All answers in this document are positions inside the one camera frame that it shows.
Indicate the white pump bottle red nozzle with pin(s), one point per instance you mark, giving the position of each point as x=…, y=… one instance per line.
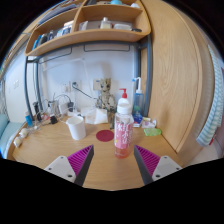
x=123, y=93

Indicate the grey metal desk frame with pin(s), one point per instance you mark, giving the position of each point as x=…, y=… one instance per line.
x=149, y=76

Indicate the wooden shelf unit with items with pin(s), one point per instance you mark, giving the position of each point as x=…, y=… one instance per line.
x=100, y=35

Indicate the flat round red coaster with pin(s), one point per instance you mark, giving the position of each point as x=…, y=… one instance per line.
x=104, y=135

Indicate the clear pink-labelled drink bottle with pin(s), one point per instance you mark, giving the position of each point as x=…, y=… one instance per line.
x=123, y=133

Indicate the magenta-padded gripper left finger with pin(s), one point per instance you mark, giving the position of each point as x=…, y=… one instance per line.
x=80, y=160

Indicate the green cloth pad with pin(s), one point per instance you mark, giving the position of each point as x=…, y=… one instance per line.
x=152, y=132

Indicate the teal bedding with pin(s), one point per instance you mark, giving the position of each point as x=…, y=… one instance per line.
x=8, y=133

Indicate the small blue bottle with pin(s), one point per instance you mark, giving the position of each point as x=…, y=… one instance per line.
x=28, y=120

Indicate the white power adapter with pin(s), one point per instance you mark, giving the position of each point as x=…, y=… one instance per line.
x=63, y=108

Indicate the small blue box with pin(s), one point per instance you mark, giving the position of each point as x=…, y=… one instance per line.
x=137, y=120

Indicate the wooden wardrobe side panel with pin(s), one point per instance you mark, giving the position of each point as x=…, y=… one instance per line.
x=176, y=76

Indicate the white pink small package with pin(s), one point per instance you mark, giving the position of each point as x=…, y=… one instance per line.
x=149, y=123

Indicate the white plastic cup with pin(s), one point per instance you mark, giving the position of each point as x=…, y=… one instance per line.
x=76, y=128

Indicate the black charger block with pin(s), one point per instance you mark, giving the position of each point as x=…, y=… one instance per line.
x=70, y=106

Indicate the green-white striped hanging towel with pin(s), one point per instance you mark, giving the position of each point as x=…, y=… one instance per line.
x=211, y=113

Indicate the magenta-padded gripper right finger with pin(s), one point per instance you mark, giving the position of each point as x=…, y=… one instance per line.
x=149, y=161

